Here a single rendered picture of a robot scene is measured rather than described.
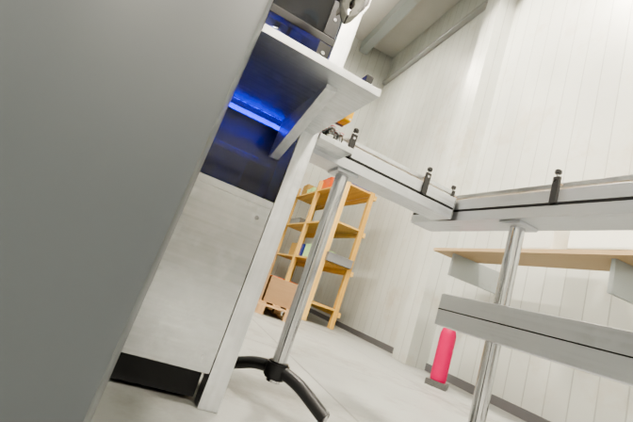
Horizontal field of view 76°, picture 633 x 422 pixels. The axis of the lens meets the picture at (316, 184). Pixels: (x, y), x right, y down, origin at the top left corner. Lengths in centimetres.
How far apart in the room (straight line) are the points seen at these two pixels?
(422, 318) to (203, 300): 398
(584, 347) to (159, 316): 111
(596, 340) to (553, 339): 12
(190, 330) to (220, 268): 18
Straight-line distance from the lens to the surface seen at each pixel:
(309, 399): 141
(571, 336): 133
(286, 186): 126
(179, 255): 119
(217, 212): 120
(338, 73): 95
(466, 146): 551
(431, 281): 502
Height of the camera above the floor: 39
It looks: 14 degrees up
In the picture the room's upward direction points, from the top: 19 degrees clockwise
